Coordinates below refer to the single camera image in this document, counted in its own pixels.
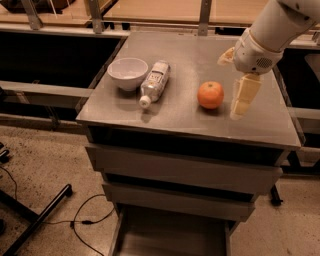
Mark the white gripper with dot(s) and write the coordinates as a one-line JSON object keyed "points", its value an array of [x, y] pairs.
{"points": [[252, 55]]}

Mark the orange fruit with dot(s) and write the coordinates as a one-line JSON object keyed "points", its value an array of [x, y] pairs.
{"points": [[210, 95]]}

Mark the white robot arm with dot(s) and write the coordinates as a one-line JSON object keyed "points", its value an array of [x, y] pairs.
{"points": [[282, 21]]}

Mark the grey drawer cabinet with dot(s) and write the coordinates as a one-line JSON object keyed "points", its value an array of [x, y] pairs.
{"points": [[177, 125]]}

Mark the top grey drawer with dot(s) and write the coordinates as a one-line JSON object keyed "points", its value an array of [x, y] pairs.
{"points": [[236, 177]]}

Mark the middle grey drawer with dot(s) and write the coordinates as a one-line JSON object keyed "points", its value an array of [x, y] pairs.
{"points": [[175, 202]]}

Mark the open bottom grey drawer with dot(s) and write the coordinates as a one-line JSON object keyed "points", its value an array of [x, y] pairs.
{"points": [[149, 232]]}

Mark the clear plastic water bottle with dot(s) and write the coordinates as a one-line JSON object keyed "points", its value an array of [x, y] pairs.
{"points": [[154, 84]]}

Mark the white ceramic bowl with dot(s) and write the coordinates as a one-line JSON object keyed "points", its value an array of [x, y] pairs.
{"points": [[127, 73]]}

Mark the black stand leg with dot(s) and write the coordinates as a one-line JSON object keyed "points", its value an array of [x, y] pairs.
{"points": [[34, 219]]}

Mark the grey metal frame rail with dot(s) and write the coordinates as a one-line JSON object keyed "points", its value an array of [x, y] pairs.
{"points": [[45, 95]]}

